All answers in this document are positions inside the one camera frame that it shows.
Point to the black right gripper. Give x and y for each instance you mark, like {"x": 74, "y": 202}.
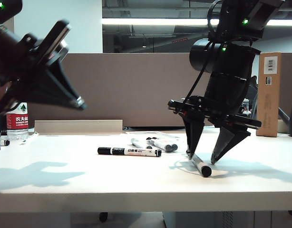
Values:
{"x": 198, "y": 107}

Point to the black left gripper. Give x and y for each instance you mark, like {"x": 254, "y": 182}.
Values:
{"x": 51, "y": 42}

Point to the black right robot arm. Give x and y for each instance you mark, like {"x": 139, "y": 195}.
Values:
{"x": 226, "y": 78}

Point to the clear plastic marker packaging box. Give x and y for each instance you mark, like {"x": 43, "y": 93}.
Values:
{"x": 165, "y": 135}

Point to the tall brown cardboard box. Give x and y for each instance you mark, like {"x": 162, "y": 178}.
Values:
{"x": 268, "y": 99}

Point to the long beige desk ledge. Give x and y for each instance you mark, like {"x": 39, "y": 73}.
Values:
{"x": 77, "y": 127}

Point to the small glass jar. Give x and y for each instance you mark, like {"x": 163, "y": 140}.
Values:
{"x": 245, "y": 105}

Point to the water bottle with red label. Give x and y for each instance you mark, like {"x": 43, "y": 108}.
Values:
{"x": 17, "y": 123}

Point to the black office chair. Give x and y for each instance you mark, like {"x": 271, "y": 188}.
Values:
{"x": 254, "y": 83}

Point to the short beige desk ledge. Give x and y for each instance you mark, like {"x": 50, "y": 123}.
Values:
{"x": 282, "y": 127}

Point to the wide brown desk divider panel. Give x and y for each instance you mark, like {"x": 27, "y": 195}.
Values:
{"x": 127, "y": 90}

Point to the red led ceiling sign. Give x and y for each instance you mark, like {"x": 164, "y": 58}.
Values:
{"x": 180, "y": 40}

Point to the narrow brown desk divider panel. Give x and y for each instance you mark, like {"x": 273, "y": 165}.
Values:
{"x": 289, "y": 71}

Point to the long ceiling light strip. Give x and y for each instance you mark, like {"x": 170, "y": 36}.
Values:
{"x": 148, "y": 21}

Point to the black caster wheel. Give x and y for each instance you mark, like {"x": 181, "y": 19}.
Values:
{"x": 103, "y": 217}

